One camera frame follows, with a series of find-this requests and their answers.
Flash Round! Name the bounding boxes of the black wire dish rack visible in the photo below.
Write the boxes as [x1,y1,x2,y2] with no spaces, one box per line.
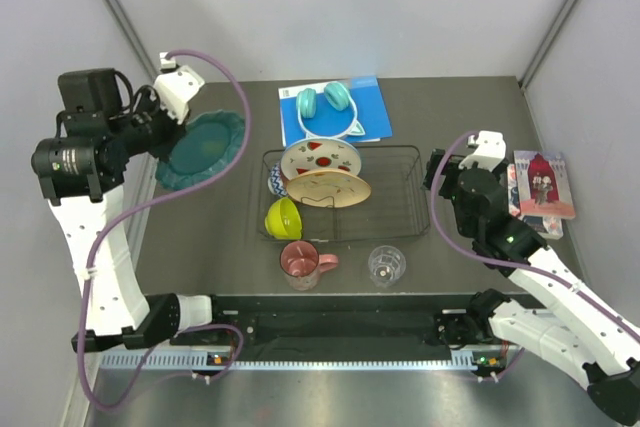
[256,144,429,242]

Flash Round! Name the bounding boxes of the orange floral plate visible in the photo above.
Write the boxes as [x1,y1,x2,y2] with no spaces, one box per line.
[286,168,372,209]

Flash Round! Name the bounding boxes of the teal scalloped plate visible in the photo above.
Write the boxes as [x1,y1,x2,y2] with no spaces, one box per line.
[155,110,245,191]

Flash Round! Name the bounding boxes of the white watermelon pattern plate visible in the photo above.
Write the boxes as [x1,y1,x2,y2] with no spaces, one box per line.
[280,137,362,180]

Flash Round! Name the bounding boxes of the patterned blue red bowl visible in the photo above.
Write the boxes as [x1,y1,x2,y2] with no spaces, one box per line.
[268,162,289,198]

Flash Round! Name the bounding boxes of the lime green bowl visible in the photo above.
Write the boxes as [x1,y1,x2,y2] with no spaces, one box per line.
[264,198,302,240]

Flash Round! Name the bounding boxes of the pink glass mug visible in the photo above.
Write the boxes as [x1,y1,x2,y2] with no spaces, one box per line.
[279,240,339,291]

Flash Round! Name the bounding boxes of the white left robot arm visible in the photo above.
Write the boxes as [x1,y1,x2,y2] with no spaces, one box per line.
[31,64,227,353]

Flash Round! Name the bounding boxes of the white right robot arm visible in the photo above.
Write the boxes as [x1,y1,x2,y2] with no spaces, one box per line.
[424,130,639,426]

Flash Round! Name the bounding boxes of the illustrated red castle book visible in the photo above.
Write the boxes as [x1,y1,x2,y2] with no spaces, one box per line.
[514,150,576,220]

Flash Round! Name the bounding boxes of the blue folder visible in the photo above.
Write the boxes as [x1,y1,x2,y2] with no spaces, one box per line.
[278,76,392,147]

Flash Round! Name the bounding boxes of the teal cat ear headphones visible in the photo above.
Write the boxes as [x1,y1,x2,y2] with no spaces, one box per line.
[295,81,366,140]

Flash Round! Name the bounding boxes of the clear drinking glass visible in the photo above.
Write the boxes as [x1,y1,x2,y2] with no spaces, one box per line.
[367,245,406,287]

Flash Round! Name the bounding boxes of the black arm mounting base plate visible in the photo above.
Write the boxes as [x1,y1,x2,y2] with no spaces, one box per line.
[213,293,494,346]

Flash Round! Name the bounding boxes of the grey slotted cable duct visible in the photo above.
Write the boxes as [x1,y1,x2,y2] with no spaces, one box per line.
[99,349,506,372]

